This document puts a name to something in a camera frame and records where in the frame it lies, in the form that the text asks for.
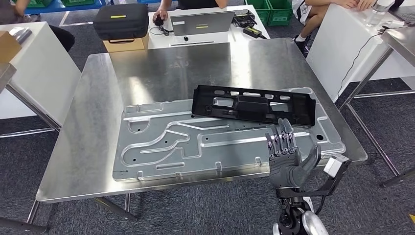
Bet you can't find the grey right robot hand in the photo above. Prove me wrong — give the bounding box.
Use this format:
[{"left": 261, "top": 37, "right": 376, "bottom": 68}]
[{"left": 265, "top": 118, "right": 322, "bottom": 190}]

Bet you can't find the stainless steel workbench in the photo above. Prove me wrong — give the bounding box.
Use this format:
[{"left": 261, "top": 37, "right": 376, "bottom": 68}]
[{"left": 0, "top": 38, "right": 369, "bottom": 235}]

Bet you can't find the black carrying case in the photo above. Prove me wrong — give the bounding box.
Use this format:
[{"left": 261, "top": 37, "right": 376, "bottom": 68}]
[{"left": 93, "top": 3, "right": 150, "bottom": 45}]

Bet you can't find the cardboard box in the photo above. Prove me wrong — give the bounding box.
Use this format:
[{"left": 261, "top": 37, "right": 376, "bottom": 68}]
[
  {"left": 0, "top": 30, "right": 23, "bottom": 64},
  {"left": 102, "top": 31, "right": 150, "bottom": 53}
]

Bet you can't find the person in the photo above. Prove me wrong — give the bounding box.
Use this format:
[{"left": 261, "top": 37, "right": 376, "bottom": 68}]
[
  {"left": 152, "top": 0, "right": 229, "bottom": 23},
  {"left": 292, "top": 0, "right": 378, "bottom": 54},
  {"left": 0, "top": 0, "right": 75, "bottom": 52}
]

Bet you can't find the white floor tape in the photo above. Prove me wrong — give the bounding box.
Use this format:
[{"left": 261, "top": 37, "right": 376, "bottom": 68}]
[{"left": 59, "top": 11, "right": 95, "bottom": 27}]

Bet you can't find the blue bench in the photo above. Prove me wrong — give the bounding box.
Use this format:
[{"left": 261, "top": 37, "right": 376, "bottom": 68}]
[{"left": 24, "top": 0, "right": 108, "bottom": 15}]

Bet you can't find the black mouse cable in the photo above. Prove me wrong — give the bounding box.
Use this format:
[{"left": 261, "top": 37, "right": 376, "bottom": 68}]
[{"left": 149, "top": 25, "right": 171, "bottom": 37}]

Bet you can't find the stainless steel table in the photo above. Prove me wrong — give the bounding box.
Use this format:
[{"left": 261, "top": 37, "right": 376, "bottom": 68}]
[
  {"left": 0, "top": 63, "right": 62, "bottom": 139},
  {"left": 339, "top": 27, "right": 415, "bottom": 189}
]

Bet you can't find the stamped sheet metal plate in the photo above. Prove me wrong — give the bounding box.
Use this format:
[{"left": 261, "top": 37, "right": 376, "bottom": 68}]
[{"left": 112, "top": 87, "right": 346, "bottom": 182}]

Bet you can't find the black device with cables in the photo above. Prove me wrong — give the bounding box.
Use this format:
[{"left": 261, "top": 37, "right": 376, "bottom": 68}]
[{"left": 232, "top": 9, "right": 258, "bottom": 28}]

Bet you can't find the grey laptop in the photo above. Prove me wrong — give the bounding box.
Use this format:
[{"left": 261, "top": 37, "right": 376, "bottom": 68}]
[{"left": 170, "top": 11, "right": 236, "bottom": 36}]

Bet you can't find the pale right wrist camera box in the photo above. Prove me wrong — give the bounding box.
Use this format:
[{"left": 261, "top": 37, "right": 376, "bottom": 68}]
[{"left": 323, "top": 154, "right": 351, "bottom": 178}]

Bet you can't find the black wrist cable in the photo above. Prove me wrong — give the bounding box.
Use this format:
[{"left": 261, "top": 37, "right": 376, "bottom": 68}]
[{"left": 316, "top": 194, "right": 327, "bottom": 215}]

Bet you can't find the flat silver device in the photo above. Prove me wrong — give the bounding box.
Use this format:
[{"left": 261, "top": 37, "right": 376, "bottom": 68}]
[{"left": 9, "top": 26, "right": 33, "bottom": 45}]

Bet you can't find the clear plastic bottle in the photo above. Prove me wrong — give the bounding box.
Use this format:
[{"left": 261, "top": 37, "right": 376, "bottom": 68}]
[{"left": 366, "top": 0, "right": 394, "bottom": 27}]

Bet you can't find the black plastic bumper part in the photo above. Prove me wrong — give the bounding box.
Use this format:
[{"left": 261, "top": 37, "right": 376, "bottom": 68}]
[{"left": 191, "top": 85, "right": 317, "bottom": 127}]

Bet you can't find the thin black cable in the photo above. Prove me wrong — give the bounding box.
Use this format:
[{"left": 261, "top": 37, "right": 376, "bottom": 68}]
[{"left": 337, "top": 30, "right": 390, "bottom": 98}]

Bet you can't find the black power adapter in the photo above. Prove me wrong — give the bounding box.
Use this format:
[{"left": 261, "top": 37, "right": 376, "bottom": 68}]
[{"left": 243, "top": 25, "right": 268, "bottom": 40}]

